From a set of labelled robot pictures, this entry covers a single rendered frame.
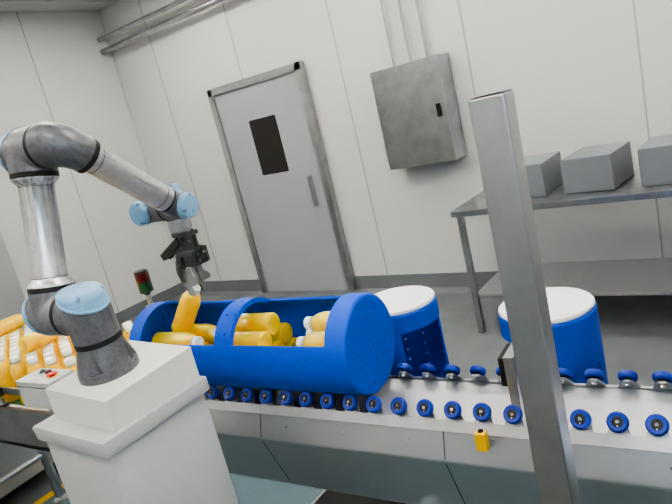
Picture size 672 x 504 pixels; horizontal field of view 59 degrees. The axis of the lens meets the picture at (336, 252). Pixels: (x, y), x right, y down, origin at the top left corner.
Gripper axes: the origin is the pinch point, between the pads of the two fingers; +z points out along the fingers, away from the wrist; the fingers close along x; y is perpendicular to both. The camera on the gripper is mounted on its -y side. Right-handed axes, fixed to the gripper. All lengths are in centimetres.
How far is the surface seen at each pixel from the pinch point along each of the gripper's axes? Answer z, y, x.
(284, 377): 23.1, 40.9, -15.0
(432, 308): 28, 62, 45
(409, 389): 36, 69, 3
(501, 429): 36, 101, -13
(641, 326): 129, 100, 250
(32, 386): 19, -52, -35
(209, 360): 18.0, 13.9, -15.6
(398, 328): 30, 53, 33
